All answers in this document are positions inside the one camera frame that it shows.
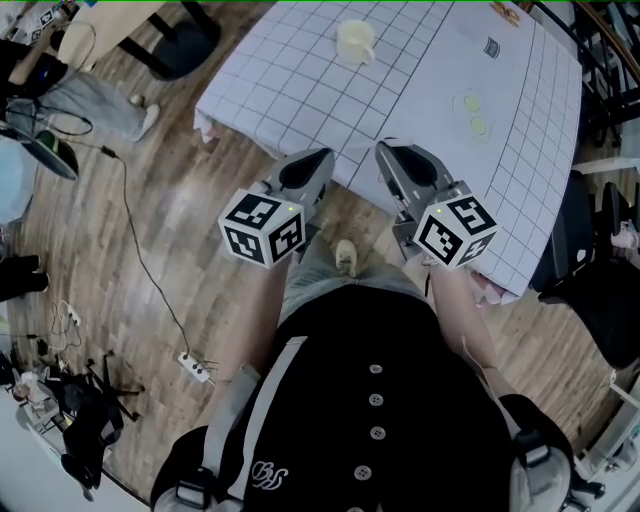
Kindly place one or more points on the black and green helmet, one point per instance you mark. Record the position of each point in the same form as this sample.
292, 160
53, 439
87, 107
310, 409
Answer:
57, 155

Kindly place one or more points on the person's grey trousers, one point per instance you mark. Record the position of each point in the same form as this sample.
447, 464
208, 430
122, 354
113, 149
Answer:
320, 280

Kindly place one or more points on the white plastic cover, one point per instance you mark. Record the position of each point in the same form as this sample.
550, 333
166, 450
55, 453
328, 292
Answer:
15, 180

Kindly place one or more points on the person's left forearm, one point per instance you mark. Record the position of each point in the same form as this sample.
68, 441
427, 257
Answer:
255, 320

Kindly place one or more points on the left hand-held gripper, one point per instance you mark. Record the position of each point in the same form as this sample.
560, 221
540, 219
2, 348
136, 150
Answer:
260, 227

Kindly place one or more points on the cream ceramic mug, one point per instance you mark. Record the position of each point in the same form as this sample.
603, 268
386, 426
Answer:
352, 42

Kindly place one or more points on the person's right forearm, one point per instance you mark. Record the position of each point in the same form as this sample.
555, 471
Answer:
460, 320

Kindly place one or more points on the person's beige shoe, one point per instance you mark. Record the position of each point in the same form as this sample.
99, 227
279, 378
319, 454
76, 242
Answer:
346, 257

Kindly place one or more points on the person's black buttoned jacket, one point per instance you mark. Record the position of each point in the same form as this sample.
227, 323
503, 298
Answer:
415, 425

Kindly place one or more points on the round wooden table black base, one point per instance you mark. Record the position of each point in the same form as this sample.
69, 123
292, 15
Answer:
100, 30

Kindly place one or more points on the white desk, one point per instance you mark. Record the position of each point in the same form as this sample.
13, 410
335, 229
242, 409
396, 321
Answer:
30, 475

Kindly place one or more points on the white grid tablecloth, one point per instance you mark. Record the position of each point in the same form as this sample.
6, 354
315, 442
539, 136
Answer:
310, 90

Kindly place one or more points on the black office chair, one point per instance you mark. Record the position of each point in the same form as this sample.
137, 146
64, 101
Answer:
95, 430
600, 310

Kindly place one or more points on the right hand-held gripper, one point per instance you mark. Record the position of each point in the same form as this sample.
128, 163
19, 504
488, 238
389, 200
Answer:
455, 230

